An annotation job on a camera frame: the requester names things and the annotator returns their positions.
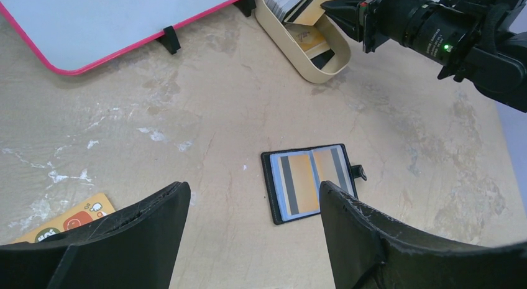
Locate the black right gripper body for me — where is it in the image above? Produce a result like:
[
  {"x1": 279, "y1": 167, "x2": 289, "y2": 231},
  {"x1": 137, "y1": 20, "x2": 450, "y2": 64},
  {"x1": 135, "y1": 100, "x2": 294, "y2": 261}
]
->
[{"x1": 358, "y1": 0, "x2": 526, "y2": 111}]

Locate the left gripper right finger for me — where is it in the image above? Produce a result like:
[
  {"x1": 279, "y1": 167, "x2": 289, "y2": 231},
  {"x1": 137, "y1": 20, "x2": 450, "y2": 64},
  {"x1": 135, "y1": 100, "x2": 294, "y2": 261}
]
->
[{"x1": 319, "y1": 181, "x2": 526, "y2": 288}]

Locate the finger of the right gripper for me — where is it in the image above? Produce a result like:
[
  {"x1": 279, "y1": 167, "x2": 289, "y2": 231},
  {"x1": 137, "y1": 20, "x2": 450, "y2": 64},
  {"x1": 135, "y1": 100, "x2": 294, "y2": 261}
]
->
[{"x1": 321, "y1": 0, "x2": 364, "y2": 42}]

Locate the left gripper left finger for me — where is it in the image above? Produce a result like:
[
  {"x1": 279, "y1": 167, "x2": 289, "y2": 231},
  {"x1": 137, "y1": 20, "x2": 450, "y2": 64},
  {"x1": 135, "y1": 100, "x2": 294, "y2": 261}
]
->
[{"x1": 1, "y1": 182, "x2": 191, "y2": 288}]

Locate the gold striped card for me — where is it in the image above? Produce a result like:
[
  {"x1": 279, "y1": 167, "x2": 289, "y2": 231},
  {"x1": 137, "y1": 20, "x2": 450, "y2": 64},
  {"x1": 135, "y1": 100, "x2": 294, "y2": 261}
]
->
[
  {"x1": 313, "y1": 145, "x2": 354, "y2": 195},
  {"x1": 282, "y1": 0, "x2": 331, "y2": 26}
]

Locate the black card holder wallet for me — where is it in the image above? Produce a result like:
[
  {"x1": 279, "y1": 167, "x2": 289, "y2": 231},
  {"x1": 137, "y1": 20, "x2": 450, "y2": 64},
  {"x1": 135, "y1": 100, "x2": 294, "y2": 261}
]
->
[{"x1": 260, "y1": 144, "x2": 367, "y2": 226}]

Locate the gold card in tray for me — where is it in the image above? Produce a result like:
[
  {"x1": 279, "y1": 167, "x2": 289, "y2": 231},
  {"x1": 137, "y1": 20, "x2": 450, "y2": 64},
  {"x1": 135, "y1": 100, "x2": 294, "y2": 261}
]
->
[{"x1": 285, "y1": 24, "x2": 334, "y2": 59}]

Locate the black card in tray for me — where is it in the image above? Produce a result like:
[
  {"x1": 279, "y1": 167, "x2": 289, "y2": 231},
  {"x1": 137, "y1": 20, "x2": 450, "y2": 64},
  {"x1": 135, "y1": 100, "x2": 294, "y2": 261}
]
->
[{"x1": 310, "y1": 49, "x2": 335, "y2": 70}]

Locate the grey card stack in tray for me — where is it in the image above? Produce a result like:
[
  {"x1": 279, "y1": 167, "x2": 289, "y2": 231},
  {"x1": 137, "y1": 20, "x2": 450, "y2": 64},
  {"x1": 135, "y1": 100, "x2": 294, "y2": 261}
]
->
[{"x1": 264, "y1": 0, "x2": 302, "y2": 21}]

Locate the beige oval card tray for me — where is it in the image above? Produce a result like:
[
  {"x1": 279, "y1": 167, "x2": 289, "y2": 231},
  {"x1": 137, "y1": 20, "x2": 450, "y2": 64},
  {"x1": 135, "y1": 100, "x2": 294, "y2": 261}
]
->
[{"x1": 255, "y1": 0, "x2": 351, "y2": 84}]

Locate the orange snack packet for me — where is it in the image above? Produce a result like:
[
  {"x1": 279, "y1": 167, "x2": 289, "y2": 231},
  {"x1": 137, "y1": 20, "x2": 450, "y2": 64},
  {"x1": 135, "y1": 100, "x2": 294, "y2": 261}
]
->
[{"x1": 13, "y1": 193, "x2": 116, "y2": 243}]

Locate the black whiteboard stand clip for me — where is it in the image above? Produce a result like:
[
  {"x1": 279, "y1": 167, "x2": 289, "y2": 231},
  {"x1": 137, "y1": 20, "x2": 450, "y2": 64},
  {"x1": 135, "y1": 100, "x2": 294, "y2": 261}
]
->
[
  {"x1": 233, "y1": 0, "x2": 256, "y2": 17},
  {"x1": 157, "y1": 26, "x2": 181, "y2": 55}
]

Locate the white board with pink frame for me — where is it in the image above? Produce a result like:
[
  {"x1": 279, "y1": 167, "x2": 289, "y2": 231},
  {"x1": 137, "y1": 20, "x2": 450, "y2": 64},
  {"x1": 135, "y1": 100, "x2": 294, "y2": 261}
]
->
[{"x1": 1, "y1": 0, "x2": 241, "y2": 76}]

